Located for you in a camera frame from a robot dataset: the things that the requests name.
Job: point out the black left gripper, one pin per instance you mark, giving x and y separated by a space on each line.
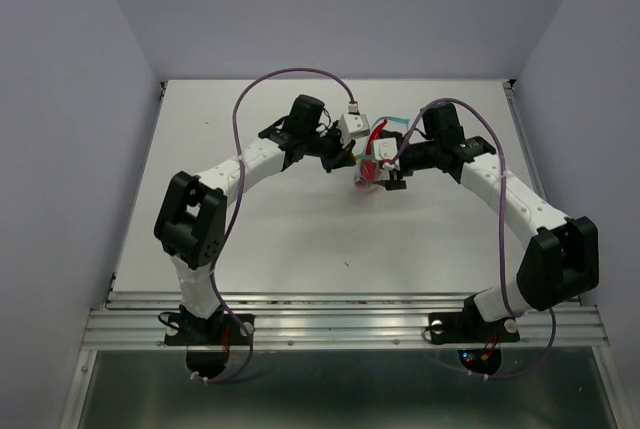
341 156

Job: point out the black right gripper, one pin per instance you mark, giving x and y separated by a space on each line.
396 180

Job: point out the red chili pepper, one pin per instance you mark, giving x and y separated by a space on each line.
369 167

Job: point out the clear zip top bag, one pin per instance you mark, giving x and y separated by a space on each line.
396 128

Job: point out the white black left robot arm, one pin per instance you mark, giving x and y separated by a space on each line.
192 225

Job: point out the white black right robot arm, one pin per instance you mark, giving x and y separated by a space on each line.
561 253

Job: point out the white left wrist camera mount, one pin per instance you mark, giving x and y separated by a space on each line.
353 125

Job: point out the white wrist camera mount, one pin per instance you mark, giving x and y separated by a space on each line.
353 125
384 152

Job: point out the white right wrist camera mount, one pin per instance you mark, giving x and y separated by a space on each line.
384 152

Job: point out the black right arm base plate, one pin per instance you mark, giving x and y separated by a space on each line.
455 328

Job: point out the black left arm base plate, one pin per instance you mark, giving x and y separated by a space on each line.
184 329

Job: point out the aluminium front frame rails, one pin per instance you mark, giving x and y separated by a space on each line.
325 321

